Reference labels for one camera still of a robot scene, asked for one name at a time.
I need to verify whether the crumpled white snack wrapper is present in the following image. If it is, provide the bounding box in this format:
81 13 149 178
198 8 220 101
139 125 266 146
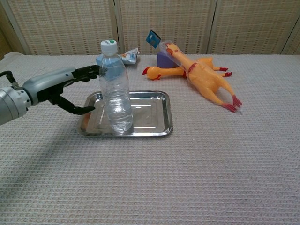
119 47 141 66

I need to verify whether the blue packaging header card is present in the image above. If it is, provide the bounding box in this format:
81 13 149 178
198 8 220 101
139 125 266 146
146 29 163 49

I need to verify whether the purple foam cube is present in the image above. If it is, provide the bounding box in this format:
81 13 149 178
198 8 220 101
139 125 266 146
157 51 176 69

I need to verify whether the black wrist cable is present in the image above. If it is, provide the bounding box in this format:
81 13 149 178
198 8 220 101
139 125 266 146
0 70 21 91

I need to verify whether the small rubber chicken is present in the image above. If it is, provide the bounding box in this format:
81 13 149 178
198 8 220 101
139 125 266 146
142 57 233 81

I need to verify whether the silver metal tray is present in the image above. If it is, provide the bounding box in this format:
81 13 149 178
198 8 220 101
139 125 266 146
76 90 173 138

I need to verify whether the woven beige screen panel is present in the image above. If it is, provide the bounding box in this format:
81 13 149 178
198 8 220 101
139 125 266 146
207 0 300 55
0 0 118 56
116 0 215 55

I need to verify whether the black grey left robot hand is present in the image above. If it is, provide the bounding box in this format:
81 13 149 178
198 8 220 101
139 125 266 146
22 65 101 115

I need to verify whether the large bagged rubber chicken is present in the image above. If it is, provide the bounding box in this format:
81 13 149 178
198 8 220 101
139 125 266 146
160 41 244 115

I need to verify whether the clear plastic water bottle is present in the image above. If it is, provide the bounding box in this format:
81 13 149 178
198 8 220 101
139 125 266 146
98 39 134 137

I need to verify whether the light blue foam cube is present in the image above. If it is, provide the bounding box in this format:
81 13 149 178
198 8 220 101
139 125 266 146
95 53 124 82

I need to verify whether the white waffle tablecloth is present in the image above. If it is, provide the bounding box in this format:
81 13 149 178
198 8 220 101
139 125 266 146
0 52 300 225

